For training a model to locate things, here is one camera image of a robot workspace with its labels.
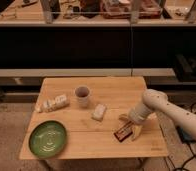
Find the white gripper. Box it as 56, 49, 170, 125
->
119, 108, 151, 141

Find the black and orange eraser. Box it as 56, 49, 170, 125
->
114, 122, 133, 142

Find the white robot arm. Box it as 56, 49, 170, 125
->
119, 89, 196, 140

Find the white sponge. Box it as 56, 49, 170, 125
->
92, 104, 107, 121

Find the white cup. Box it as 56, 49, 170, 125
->
74, 86, 90, 108

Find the wooden table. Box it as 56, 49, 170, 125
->
28, 77, 168, 161

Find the black foot pedal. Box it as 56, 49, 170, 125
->
176, 126, 196, 143

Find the green plate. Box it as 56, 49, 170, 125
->
28, 120, 67, 159

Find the white plastic bottle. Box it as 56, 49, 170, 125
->
35, 94, 69, 113

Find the wooden bench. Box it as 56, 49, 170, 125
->
0, 68, 175, 86

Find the cluttered background shelf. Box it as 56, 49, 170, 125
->
0, 0, 196, 27

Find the black cable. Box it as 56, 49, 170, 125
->
164, 99, 196, 171

